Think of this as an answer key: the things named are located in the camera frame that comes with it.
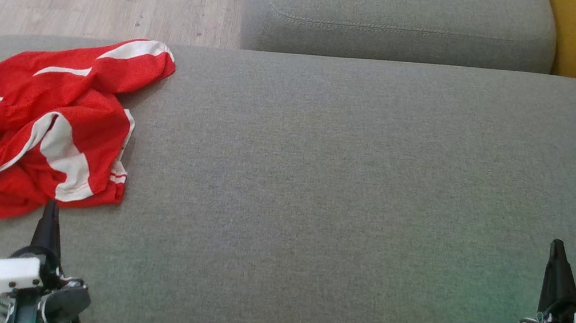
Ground small grey sofa cushion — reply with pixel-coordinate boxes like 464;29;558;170
236;0;564;98

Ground large grey sofa seat cushion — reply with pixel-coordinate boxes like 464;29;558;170
0;0;576;323

